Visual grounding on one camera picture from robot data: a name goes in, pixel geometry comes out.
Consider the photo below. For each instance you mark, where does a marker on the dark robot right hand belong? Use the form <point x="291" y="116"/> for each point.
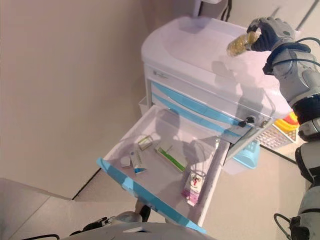
<point x="275" y="31"/>

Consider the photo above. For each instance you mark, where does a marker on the clear yellow pill bottle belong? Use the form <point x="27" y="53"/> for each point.
<point x="237" y="46"/>

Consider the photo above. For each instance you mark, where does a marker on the blue-front cart drawer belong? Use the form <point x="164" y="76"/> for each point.
<point x="190" y="100"/>
<point x="150" y="200"/>
<point x="212" y="126"/>

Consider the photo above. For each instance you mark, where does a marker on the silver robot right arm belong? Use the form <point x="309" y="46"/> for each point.
<point x="292" y="75"/>

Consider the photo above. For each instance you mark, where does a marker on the white purple medicine box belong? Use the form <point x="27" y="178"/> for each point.
<point x="192" y="187"/>

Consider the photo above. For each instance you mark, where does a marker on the white blue medicine box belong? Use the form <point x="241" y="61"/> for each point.
<point x="137" y="161"/>

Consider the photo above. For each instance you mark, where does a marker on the white medical cart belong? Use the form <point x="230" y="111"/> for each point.
<point x="200" y="50"/>

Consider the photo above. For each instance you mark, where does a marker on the cart lock keys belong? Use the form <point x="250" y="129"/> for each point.
<point x="247" y="120"/>

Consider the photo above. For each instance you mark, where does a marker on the white perforated basket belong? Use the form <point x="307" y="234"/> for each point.
<point x="270" y="137"/>

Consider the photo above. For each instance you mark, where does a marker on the blue-lid waste bin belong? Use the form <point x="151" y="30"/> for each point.
<point x="246" y="156"/>

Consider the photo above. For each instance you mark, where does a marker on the long white green box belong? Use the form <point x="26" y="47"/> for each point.
<point x="170" y="157"/>

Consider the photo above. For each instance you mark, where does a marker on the small clear green box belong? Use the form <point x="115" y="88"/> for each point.
<point x="145" y="143"/>

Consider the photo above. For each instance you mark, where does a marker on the small grey white pack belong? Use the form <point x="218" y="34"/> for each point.
<point x="125" y="162"/>

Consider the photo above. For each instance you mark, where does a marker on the grey robot torso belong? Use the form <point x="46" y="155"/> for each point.
<point x="155" y="235"/>

